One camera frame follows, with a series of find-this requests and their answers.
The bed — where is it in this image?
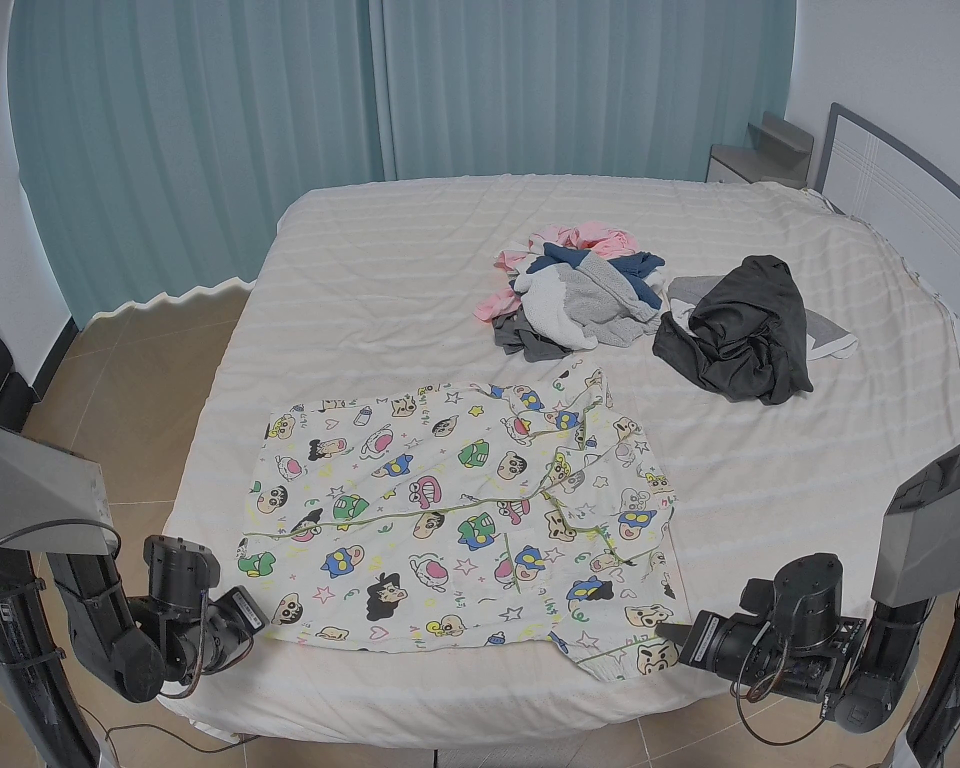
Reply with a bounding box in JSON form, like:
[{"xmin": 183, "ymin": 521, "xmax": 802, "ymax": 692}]
[{"xmin": 161, "ymin": 101, "xmax": 960, "ymax": 757}]

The grey garment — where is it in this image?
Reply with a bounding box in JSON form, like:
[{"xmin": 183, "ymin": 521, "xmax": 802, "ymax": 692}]
[{"xmin": 666, "ymin": 276, "xmax": 861, "ymax": 363}]

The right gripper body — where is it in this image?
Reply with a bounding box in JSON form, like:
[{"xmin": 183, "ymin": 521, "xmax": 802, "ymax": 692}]
[{"xmin": 675, "ymin": 609, "xmax": 755, "ymax": 674}]

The dark grey cabinet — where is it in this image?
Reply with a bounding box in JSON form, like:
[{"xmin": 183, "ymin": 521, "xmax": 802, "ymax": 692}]
[{"xmin": 0, "ymin": 339, "xmax": 40, "ymax": 438}]

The white printed pyjama top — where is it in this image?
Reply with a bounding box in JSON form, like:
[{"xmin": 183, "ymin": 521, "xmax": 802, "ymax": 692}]
[{"xmin": 236, "ymin": 360, "xmax": 693, "ymax": 684}]

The grey bedside table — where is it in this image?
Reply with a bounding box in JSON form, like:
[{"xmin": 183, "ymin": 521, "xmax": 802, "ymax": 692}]
[{"xmin": 708, "ymin": 111, "xmax": 816, "ymax": 187}]

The blue-green curtain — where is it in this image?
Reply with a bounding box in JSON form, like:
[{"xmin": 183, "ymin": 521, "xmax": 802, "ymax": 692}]
[
  {"xmin": 367, "ymin": 0, "xmax": 798, "ymax": 183},
  {"xmin": 6, "ymin": 0, "xmax": 389, "ymax": 335}
]

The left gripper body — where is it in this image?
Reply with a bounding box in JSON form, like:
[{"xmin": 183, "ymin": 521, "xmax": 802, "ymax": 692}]
[{"xmin": 196, "ymin": 585, "xmax": 272, "ymax": 669}]

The black garment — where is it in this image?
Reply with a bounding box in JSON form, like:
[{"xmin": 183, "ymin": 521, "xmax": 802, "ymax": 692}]
[{"xmin": 651, "ymin": 255, "xmax": 816, "ymax": 407}]

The pile of clothes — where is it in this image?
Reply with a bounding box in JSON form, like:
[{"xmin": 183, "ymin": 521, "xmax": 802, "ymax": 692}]
[{"xmin": 472, "ymin": 221, "xmax": 669, "ymax": 363}]

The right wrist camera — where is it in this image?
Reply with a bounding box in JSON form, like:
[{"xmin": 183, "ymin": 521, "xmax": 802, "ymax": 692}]
[{"xmin": 738, "ymin": 577, "xmax": 781, "ymax": 625}]

